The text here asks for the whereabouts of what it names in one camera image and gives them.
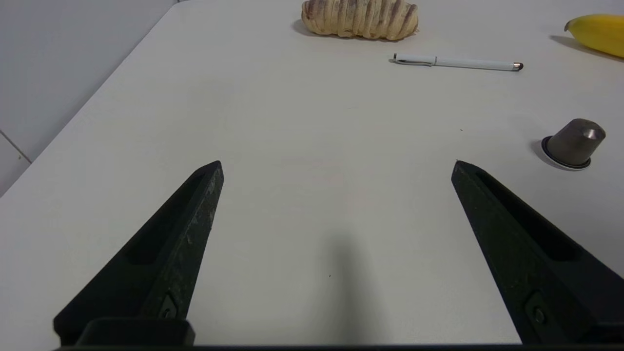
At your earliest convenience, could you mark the braided bread loaf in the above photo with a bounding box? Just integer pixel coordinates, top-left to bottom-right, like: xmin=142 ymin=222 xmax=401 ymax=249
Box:
xmin=301 ymin=0 xmax=419 ymax=40

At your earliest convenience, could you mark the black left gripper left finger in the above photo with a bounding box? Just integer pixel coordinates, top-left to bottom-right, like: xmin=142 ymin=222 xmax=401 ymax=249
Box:
xmin=53 ymin=160 xmax=225 ymax=347

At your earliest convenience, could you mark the yellow banana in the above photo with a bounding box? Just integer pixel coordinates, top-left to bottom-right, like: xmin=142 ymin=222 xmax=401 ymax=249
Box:
xmin=565 ymin=14 xmax=624 ymax=59

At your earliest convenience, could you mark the white pen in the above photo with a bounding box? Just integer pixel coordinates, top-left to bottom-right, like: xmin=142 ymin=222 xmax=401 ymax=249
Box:
xmin=392 ymin=53 xmax=524 ymax=72

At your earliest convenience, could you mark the grey coffee capsule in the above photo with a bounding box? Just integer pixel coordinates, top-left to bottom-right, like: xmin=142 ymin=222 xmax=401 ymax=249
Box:
xmin=541 ymin=118 xmax=606 ymax=171

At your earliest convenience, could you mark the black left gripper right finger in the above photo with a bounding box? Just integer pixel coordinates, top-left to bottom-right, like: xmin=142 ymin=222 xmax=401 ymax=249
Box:
xmin=451 ymin=160 xmax=624 ymax=345

